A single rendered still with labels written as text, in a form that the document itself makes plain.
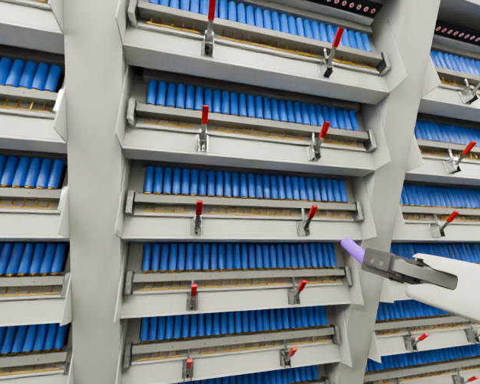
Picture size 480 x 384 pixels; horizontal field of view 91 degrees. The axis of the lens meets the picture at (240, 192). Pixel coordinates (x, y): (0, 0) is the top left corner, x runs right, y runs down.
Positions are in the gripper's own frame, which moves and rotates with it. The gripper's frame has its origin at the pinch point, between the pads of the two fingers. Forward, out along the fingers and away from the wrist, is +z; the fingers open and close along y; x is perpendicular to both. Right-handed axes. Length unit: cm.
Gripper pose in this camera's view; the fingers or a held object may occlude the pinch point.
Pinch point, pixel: (384, 264)
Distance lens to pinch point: 38.5
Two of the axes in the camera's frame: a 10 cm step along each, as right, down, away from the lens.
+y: 8.5, 3.5, 3.9
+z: -4.2, 0.0, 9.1
